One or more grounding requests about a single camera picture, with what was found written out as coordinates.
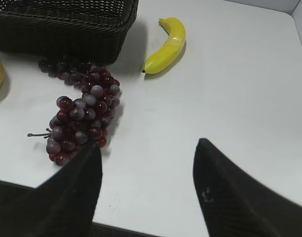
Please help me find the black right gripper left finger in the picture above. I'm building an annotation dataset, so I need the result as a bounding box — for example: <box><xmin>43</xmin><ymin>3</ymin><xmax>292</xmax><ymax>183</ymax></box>
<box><xmin>0</xmin><ymin>142</ymin><xmax>102</xmax><ymax>237</ymax></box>

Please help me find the black woven basket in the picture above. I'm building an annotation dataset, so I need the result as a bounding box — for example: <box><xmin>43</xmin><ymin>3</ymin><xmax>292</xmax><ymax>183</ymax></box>
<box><xmin>0</xmin><ymin>0</ymin><xmax>138</xmax><ymax>65</ymax></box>

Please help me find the red grape bunch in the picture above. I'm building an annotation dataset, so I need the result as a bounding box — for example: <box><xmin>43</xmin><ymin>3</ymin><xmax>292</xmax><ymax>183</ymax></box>
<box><xmin>38</xmin><ymin>55</ymin><xmax>121</xmax><ymax>166</ymax></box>

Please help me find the yellow banana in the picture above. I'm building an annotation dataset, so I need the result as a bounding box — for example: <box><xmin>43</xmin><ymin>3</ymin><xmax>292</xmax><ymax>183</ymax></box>
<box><xmin>142</xmin><ymin>17</ymin><xmax>186</xmax><ymax>75</ymax></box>

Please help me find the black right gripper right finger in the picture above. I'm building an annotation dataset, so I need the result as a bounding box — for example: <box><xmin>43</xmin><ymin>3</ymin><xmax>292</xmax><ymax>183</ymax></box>
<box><xmin>193</xmin><ymin>138</ymin><xmax>302</xmax><ymax>237</ymax></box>

